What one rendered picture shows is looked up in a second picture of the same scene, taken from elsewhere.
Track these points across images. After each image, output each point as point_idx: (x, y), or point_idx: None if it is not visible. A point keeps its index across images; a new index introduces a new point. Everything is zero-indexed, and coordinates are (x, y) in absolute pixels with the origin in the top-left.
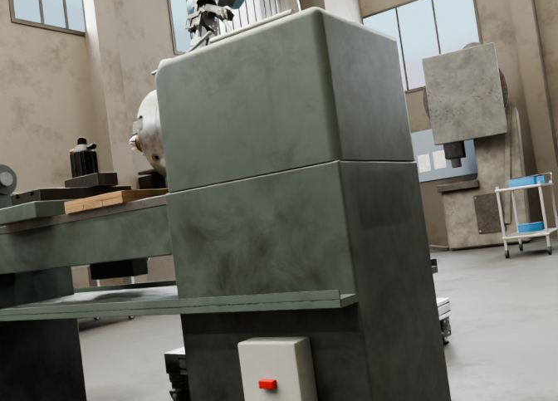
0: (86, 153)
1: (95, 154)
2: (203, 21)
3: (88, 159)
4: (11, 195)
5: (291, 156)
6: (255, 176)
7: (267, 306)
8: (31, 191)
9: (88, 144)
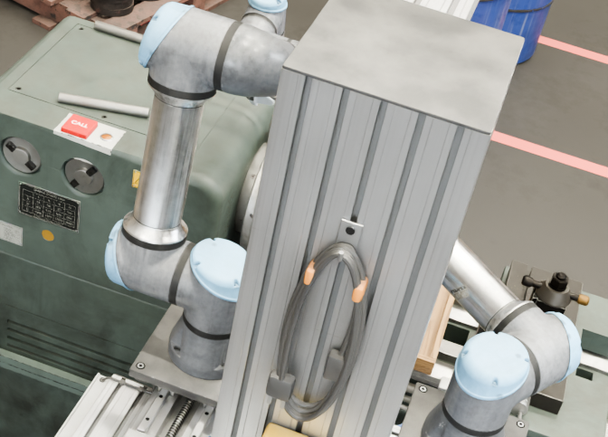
0: (534, 288)
1: (531, 300)
2: None
3: (530, 298)
4: (582, 282)
5: None
6: None
7: None
8: (532, 268)
9: (545, 285)
